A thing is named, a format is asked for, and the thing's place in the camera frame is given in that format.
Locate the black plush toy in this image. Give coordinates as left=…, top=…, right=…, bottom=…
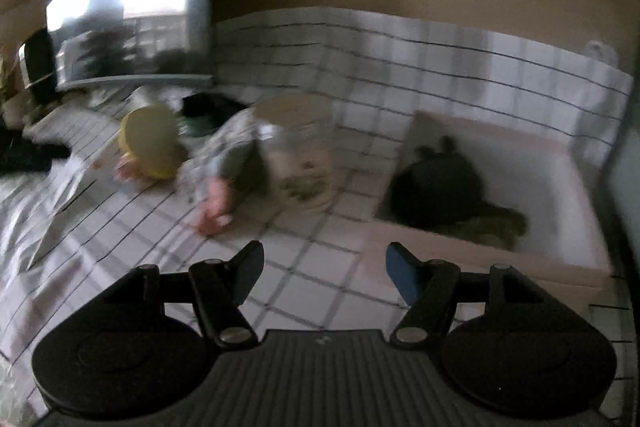
left=387, top=135, right=528, bottom=251

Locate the white black grid tablecloth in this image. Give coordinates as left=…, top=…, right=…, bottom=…
left=1, top=8, right=632, bottom=426

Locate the pink cardboard box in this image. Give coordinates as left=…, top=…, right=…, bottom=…
left=362, top=113, right=612, bottom=312

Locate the yellow round lid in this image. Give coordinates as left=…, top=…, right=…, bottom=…
left=117, top=104, right=186, bottom=180

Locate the clear floral plastic jar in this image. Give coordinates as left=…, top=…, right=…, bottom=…
left=253, top=92, right=335, bottom=210

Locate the green lidded jar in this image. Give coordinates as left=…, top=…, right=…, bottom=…
left=178, top=92, right=247, bottom=138

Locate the computer monitor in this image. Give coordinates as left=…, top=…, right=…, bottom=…
left=46, top=0, right=214, bottom=91

